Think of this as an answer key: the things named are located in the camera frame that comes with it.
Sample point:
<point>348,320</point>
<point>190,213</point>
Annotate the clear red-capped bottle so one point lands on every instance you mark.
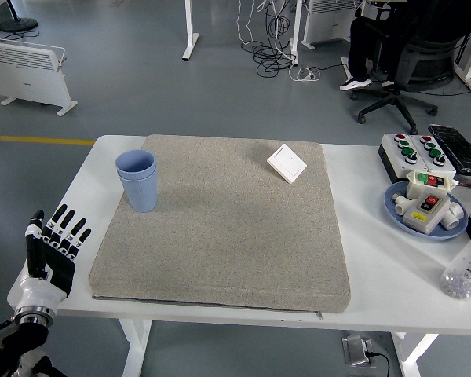
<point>465,271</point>

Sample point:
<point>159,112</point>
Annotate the white desk leg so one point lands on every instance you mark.
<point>190,43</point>
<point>295,35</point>

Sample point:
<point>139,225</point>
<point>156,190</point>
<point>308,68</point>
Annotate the white wall switch panel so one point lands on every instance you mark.
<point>287,163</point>

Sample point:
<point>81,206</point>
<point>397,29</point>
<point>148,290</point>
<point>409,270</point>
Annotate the blue plate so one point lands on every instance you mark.
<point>435,235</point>

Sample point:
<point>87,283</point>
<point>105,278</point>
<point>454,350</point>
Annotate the blue ribbed cup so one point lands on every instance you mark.
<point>141,196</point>
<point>135,163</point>

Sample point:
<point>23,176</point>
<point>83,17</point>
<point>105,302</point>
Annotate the black office chair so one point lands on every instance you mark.
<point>428,66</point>

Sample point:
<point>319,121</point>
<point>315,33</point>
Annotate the grey foot pedal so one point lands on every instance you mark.
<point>355,349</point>

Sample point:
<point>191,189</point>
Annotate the white table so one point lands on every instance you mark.
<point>377,275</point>

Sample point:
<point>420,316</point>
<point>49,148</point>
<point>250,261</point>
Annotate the person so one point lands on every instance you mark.
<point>359,47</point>

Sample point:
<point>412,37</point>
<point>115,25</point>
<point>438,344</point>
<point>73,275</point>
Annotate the grey-brown cushion mat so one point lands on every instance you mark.
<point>239,235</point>

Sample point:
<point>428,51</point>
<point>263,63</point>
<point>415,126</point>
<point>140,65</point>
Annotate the beige red-button switch box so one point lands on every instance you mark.
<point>420,224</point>

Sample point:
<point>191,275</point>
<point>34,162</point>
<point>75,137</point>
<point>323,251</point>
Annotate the white push-button control box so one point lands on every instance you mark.
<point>394,157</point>
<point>445,167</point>

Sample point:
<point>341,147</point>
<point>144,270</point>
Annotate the white pipe fitting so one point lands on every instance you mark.
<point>453,220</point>
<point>401,204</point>

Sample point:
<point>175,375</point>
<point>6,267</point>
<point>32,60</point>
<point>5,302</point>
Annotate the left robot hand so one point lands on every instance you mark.
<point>57,271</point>

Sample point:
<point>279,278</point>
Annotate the black fan stand base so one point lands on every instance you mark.
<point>17,25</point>

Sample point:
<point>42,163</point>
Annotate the white green-red button switch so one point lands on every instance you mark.
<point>416,188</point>

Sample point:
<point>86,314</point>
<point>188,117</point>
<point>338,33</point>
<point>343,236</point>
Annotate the white panel heater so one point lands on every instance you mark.
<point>23,74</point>
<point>326,23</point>

